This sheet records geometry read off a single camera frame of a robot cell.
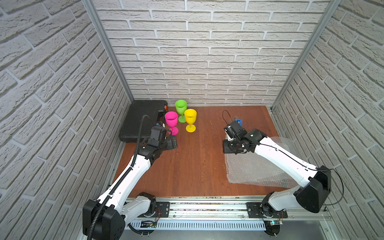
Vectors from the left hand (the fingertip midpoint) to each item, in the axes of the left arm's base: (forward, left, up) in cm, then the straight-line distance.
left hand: (170, 137), depth 81 cm
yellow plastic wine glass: (+20, -11, -4) cm, 24 cm away
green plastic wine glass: (+28, -4, -3) cm, 29 cm away
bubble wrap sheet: (-13, -46, -12) cm, 49 cm away
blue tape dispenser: (+21, -47, -12) cm, 53 cm away
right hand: (-6, -30, -1) cm, 31 cm away
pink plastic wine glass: (+16, +1, -3) cm, 16 cm away
